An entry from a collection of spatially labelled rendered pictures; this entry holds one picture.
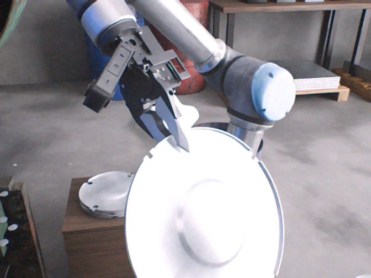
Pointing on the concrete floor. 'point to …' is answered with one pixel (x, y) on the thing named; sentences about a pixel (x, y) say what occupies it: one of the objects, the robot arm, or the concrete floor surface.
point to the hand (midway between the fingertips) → (179, 148)
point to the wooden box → (94, 241)
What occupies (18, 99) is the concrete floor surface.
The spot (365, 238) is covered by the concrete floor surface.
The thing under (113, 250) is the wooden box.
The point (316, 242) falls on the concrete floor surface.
